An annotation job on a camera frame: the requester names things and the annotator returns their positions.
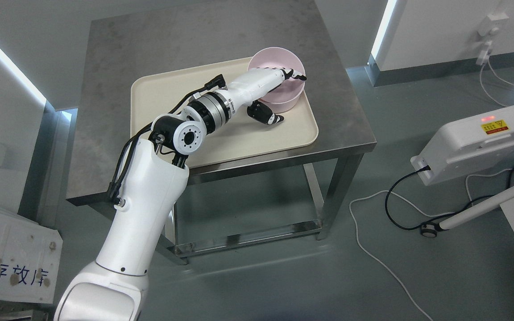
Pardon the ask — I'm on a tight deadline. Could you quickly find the pink bowl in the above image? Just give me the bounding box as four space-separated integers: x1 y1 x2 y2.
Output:
247 47 305 103
260 79 305 114

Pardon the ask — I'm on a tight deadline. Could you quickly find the white stand leg with caster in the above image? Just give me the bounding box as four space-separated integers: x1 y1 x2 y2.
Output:
419 186 514 238

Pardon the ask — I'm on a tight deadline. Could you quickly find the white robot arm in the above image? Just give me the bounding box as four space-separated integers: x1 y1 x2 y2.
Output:
54 67 306 321

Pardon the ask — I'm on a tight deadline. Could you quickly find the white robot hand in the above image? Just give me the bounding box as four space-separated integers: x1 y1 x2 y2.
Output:
226 67 307 125

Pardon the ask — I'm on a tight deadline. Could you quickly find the black power cable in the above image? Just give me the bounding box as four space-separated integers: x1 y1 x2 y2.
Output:
384 132 514 231

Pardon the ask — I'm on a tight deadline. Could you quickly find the white wall socket adapter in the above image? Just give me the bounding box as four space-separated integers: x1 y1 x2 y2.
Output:
476 12 509 66

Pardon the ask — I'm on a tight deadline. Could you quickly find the white sign board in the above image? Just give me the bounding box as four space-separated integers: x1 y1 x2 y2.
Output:
0 213 63 304

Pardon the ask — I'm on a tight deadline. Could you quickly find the white device box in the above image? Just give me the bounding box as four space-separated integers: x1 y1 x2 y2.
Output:
410 106 514 185

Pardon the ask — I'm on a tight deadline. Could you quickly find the stainless steel table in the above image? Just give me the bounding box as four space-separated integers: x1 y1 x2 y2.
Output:
64 0 377 267

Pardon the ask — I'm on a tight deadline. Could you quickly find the beige plastic tray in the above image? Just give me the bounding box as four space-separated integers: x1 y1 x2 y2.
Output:
130 58 319 169

